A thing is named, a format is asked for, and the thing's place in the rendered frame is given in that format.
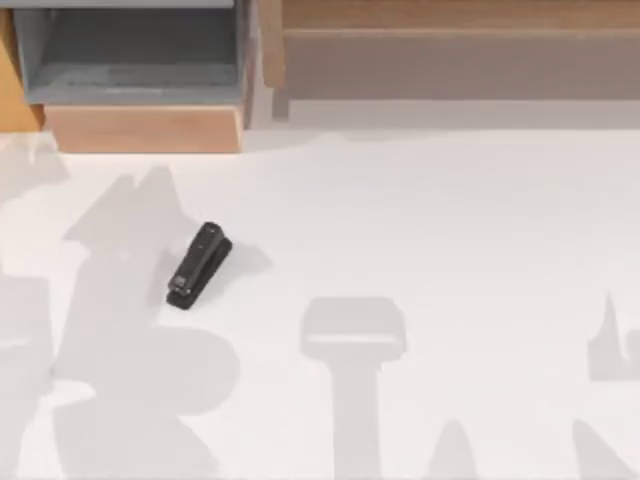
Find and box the wooden cupboard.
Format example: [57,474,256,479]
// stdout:
[0,8,46,135]

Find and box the wooden open shelf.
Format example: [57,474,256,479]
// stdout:
[261,0,640,122]

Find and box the black stapler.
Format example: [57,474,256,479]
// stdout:
[165,221,234,312]

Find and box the pale wooden drawer front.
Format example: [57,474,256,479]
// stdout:
[43,103,245,154]

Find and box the grey pierced drawer inside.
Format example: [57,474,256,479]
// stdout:
[12,0,251,106]

